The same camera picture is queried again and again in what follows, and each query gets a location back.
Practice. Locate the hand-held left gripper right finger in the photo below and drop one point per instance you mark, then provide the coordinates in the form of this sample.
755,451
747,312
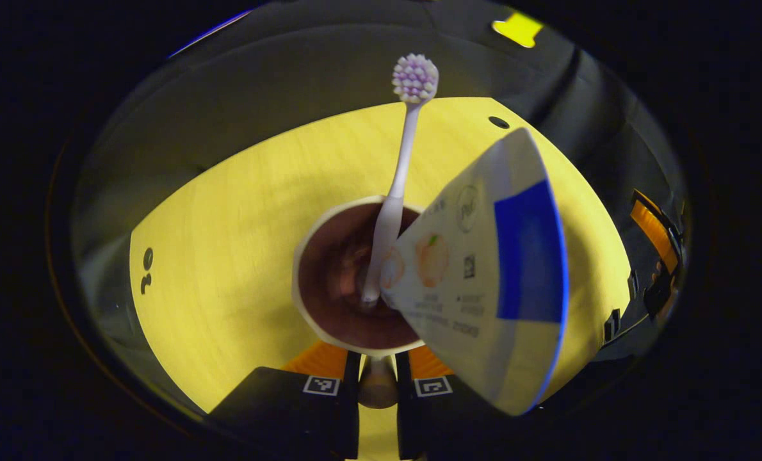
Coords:
404,410

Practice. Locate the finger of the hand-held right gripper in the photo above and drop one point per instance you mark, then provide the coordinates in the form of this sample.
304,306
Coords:
656,230

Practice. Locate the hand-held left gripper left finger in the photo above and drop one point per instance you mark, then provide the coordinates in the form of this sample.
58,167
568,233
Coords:
350,410

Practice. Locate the beige cup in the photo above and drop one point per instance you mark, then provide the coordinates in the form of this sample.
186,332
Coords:
330,282

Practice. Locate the white toothpaste tube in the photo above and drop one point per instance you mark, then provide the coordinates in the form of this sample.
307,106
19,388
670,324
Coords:
483,269

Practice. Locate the white toothbrush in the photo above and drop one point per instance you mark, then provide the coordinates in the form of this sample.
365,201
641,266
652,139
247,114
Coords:
414,80

